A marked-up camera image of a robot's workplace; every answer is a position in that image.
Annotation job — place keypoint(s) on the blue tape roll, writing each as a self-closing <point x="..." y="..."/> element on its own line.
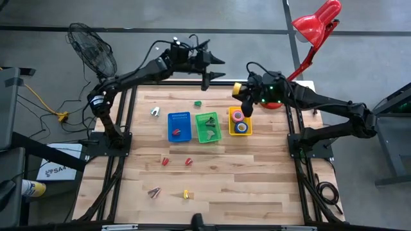
<point x="236" y="127"/>

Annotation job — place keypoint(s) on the red mini stapler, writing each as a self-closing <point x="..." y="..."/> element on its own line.
<point x="165" y="161"/>
<point x="188" y="161"/>
<point x="176" y="131"/>

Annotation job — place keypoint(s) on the yellow plastic basket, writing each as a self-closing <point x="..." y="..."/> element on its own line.
<point x="230" y="128"/>

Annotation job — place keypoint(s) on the black floor fan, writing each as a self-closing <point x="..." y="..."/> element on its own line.
<point x="93" y="51"/>

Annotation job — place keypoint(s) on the silver clip bottom left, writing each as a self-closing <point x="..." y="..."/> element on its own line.
<point x="154" y="192"/>

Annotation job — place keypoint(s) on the silver metal bracket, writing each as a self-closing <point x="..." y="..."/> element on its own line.
<point x="118" y="227"/>
<point x="298" y="228"/>

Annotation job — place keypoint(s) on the black unidentified object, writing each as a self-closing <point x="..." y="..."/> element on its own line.
<point x="198" y="223"/>

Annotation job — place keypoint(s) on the white cardboard box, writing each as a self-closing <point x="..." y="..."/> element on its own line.
<point x="57" y="170"/>

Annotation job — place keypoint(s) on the pink tape roll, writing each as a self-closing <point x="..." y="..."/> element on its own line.
<point x="233" y="116"/>

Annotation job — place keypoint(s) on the grey side desk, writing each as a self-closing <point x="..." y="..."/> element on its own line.
<point x="8" y="106"/>

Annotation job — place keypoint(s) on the small dark metal clamp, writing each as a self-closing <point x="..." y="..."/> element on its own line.
<point x="315" y="110"/>

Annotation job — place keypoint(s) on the yellow mini stapler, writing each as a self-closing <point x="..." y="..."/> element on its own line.
<point x="186" y="194"/>

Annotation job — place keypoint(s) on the green mini stapler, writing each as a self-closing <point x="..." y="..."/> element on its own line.
<point x="198" y="103"/>

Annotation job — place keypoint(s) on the green plastic basket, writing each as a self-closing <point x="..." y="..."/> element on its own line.
<point x="200" y="134"/>

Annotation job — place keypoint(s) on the yellow tape roll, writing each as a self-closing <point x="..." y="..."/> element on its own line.
<point x="235" y="86"/>

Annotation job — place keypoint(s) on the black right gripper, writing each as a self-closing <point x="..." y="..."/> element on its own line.
<point x="269" y="91"/>

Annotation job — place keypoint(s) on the blue plastic basket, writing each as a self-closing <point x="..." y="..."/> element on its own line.
<point x="184" y="122"/>

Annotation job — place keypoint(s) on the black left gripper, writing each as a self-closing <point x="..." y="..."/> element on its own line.
<point x="205" y="73"/>

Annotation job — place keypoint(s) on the red desk lamp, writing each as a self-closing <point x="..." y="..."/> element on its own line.
<point x="316" y="24"/>

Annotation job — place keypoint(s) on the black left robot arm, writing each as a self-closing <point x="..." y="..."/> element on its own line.
<point x="138" y="75"/>

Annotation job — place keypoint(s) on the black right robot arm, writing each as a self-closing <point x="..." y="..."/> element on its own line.
<point x="321" y="101"/>

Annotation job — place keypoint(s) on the dark metal side table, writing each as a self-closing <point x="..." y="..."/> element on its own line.
<point x="390" y="150"/>

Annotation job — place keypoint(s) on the yellow white spray can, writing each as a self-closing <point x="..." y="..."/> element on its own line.
<point x="35" y="189"/>

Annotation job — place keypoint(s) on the black diagonal beam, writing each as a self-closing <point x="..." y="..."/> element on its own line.
<point x="48" y="150"/>

